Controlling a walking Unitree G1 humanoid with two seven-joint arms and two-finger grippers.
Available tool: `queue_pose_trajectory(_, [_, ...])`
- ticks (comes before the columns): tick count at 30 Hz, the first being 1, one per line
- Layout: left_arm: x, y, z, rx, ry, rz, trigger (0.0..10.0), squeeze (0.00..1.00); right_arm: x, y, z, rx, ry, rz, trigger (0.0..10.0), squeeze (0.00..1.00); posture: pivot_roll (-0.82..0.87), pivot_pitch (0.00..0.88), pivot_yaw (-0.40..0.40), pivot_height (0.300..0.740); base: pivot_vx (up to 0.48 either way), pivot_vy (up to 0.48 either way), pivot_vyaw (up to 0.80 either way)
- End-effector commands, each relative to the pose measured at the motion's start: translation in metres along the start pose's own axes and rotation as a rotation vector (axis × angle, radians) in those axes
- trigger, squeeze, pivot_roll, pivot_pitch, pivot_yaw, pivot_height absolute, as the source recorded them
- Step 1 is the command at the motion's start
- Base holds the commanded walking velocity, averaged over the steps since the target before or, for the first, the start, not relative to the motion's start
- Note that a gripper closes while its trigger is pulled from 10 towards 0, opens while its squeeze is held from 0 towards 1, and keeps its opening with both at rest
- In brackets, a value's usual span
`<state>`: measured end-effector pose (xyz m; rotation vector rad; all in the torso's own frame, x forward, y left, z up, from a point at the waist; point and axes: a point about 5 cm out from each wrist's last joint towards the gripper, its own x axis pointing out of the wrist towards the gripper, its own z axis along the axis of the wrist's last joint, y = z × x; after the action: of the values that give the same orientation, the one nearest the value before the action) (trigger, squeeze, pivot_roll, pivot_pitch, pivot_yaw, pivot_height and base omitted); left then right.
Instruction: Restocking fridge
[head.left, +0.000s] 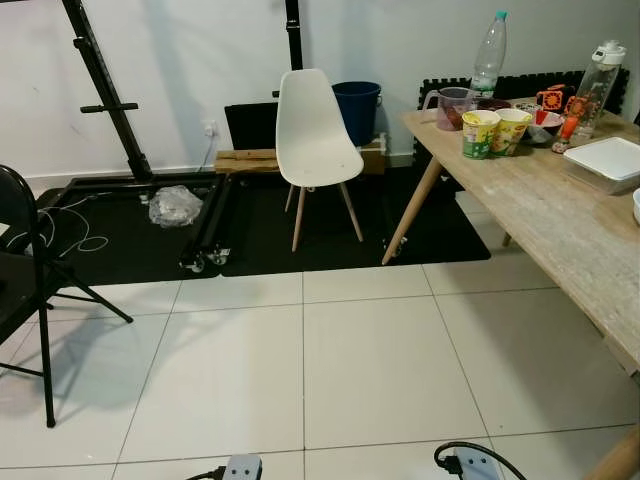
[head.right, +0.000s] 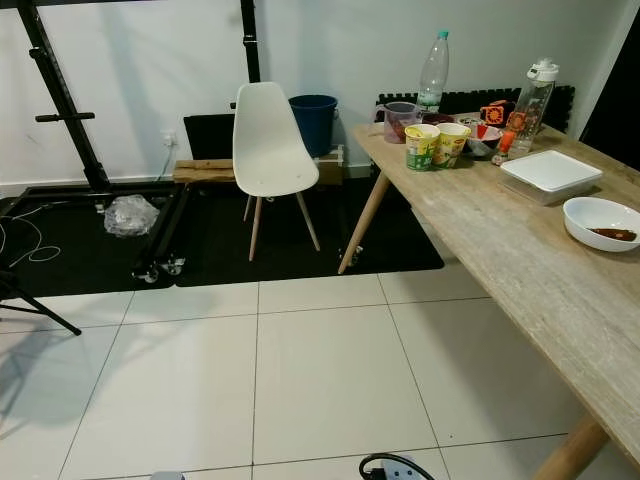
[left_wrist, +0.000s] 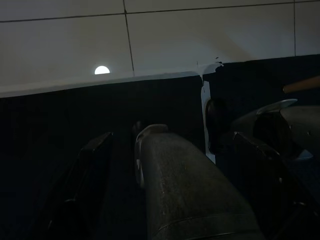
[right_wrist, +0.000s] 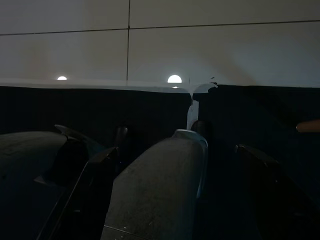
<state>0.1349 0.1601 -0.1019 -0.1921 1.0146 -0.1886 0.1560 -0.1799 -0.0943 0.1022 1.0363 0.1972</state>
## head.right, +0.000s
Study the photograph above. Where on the white bowl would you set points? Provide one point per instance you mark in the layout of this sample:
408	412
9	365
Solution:
588	215

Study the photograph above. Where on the dark teal fridge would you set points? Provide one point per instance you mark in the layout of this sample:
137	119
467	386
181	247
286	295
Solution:
618	90

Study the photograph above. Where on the wooden plank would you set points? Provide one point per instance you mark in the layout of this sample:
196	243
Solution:
202	171

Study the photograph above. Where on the green yellow noodle cup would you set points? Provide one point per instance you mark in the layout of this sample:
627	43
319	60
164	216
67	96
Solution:
422	148

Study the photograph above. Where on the small orange black box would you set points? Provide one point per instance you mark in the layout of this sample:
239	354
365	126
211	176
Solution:
495	113

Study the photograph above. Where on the white wall socket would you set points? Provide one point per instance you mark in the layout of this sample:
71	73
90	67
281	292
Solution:
168	139

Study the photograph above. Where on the white lidded food container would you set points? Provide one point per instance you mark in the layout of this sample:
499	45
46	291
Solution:
550	171

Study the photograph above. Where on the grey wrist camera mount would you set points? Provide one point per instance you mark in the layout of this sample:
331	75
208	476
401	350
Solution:
168	476
418	468

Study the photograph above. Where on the clear water bottle green cap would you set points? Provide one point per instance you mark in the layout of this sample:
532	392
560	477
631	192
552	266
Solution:
433	72

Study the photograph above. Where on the black flat panel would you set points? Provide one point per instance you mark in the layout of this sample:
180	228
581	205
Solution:
208	136

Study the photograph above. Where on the black foam puzzle mats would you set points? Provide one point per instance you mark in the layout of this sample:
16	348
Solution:
465	98

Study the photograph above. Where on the yellow Maggi noodle cup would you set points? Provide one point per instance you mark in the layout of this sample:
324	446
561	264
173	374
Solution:
453	143

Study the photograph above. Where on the black metal rack frame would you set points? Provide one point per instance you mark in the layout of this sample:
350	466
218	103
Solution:
62	92

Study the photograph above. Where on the purple measuring jug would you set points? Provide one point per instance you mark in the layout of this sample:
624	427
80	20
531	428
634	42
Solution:
400	123

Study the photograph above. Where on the brown food piece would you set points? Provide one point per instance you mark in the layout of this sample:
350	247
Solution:
615	234

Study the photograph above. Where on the black floor mat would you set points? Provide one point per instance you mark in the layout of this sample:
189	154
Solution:
90	260

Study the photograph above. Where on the wooden table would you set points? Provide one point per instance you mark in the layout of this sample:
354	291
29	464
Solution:
490	250

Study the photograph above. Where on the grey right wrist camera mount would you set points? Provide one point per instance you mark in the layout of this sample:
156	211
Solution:
418	468

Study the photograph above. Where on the small orange bottle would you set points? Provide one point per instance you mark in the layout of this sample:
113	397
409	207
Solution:
503	146

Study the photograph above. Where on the blue plastic bucket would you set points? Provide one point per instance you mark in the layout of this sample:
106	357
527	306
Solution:
315	125

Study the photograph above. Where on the crumpled clear plastic bag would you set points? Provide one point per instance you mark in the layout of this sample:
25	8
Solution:
131	216

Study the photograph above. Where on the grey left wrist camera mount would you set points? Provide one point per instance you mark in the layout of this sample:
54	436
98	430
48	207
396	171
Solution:
168	476

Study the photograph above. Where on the red bowl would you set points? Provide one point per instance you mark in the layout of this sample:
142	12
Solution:
484	137

